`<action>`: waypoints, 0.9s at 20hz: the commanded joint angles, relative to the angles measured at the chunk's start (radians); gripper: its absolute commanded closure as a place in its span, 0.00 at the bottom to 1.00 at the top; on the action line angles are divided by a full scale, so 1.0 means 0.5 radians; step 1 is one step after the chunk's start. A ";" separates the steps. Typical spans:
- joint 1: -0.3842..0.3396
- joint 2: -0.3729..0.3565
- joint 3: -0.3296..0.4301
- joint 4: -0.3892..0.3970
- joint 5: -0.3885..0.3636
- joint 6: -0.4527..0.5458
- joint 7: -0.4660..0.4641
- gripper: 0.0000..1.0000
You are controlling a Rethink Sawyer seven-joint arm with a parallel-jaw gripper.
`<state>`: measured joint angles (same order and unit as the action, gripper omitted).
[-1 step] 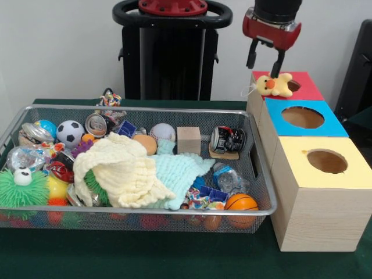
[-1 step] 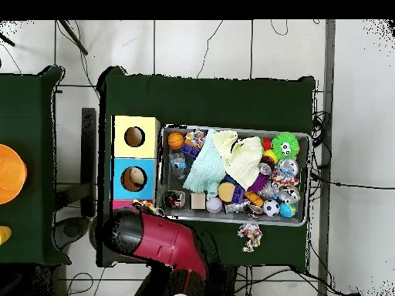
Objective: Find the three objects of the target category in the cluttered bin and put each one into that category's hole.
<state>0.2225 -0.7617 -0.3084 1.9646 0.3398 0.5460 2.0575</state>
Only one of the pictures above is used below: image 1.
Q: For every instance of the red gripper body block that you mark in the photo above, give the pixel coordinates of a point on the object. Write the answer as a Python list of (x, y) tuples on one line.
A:
[(270, 32)]

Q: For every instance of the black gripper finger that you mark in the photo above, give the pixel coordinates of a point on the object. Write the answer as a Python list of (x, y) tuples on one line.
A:
[(252, 53), (277, 64)]

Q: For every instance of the small yellow duck plush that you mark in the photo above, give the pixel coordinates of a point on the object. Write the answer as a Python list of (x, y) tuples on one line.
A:
[(274, 84)]

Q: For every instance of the crushed black drink can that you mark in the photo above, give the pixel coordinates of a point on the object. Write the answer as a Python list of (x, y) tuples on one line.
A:
[(228, 139)]

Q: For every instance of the mint green cloth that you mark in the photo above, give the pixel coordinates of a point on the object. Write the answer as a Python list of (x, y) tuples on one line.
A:
[(177, 171)]

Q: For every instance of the cream yellow cloth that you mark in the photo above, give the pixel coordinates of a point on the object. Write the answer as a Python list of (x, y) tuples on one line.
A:
[(122, 174)]

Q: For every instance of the shallow metal mesh bin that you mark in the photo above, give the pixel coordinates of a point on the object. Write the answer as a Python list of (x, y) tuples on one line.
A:
[(247, 186)]

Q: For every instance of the wooden box with three holes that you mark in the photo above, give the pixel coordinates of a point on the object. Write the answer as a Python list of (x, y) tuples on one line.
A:
[(319, 221)]

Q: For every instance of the black upright panel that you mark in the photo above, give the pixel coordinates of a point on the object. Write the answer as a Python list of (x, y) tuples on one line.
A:
[(357, 72)]

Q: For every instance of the dark green table cloth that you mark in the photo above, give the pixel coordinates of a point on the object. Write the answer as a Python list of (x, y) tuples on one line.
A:
[(360, 125), (145, 255)]

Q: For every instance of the plain wooden cube block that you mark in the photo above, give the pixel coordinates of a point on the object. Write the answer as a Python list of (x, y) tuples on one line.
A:
[(189, 139)]

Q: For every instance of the white toy baseball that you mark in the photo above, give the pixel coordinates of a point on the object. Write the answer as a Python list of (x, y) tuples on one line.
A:
[(162, 132)]

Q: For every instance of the crushed clear water bottle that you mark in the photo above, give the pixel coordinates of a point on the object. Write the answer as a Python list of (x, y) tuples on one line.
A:
[(229, 177)]

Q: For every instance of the orange toy basketball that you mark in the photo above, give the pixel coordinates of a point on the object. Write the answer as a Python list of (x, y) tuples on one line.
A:
[(241, 202)]

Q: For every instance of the small toy soccer ball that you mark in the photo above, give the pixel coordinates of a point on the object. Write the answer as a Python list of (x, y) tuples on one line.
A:
[(70, 133)]

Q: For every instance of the green spiky ball with eyes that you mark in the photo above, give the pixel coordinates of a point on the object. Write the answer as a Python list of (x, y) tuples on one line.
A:
[(26, 194)]

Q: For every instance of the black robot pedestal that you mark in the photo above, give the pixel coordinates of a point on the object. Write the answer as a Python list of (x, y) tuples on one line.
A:
[(168, 58)]

